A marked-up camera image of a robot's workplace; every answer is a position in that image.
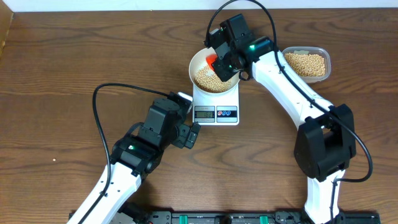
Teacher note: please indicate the clear plastic container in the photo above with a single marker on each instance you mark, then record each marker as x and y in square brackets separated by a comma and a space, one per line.
[312, 50]

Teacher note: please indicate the red plastic measuring scoop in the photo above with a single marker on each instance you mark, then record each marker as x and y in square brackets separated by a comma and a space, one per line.
[210, 59]

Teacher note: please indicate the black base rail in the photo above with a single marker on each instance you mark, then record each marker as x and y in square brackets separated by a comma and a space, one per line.
[165, 217]

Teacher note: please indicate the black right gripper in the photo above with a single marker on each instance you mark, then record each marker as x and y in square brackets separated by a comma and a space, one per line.
[224, 74]

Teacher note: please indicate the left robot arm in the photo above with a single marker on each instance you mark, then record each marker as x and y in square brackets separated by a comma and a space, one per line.
[136, 155]

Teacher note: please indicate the soybeans in container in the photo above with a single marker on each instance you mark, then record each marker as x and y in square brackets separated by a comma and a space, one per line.
[310, 65]

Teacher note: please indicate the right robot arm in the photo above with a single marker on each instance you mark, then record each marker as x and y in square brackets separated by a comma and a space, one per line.
[325, 141]

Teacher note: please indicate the white digital kitchen scale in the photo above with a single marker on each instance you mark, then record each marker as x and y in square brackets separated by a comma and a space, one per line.
[216, 109]

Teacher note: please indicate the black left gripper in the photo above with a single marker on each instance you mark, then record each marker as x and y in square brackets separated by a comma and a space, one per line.
[186, 135]

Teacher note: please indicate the white ceramic bowl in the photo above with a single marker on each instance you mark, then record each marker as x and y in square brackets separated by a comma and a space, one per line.
[199, 61]

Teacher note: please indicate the soybeans in bowl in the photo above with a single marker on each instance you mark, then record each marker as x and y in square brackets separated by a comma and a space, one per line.
[207, 80]

